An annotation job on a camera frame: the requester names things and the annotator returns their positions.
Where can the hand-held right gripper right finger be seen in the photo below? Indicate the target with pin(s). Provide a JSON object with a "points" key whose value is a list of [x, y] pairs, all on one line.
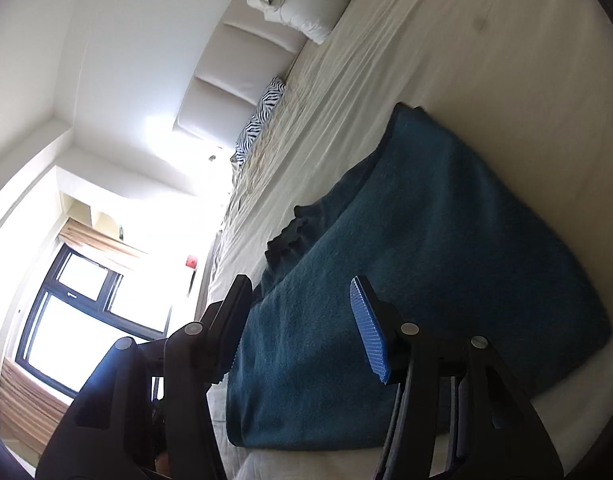
{"points": [[369, 330]]}

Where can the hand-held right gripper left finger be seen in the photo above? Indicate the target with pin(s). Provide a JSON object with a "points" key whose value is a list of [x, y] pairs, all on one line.
{"points": [[234, 325]]}

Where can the dark teal knit sweater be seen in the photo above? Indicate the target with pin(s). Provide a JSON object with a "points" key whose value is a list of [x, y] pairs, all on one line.
{"points": [[436, 240]]}

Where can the small red object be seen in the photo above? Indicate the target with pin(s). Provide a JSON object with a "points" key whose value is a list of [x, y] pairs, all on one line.
{"points": [[192, 261]]}

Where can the black framed window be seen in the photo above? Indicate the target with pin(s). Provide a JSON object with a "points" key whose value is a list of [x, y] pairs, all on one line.
{"points": [[86, 310]]}

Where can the brown striped blind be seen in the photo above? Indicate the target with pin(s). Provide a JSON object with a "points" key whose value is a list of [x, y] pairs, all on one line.
{"points": [[101, 242]]}

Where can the zebra print pillow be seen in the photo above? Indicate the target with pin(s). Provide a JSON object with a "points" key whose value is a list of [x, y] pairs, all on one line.
{"points": [[259, 120]]}

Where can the brown striped curtain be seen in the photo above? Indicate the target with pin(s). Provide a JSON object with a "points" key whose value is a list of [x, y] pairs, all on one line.
{"points": [[31, 410]]}

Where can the cream padded headboard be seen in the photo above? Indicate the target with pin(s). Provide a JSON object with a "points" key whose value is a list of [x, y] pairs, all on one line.
{"points": [[226, 85]]}

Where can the beige bed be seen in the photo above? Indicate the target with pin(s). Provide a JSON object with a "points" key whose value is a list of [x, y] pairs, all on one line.
{"points": [[486, 60]]}

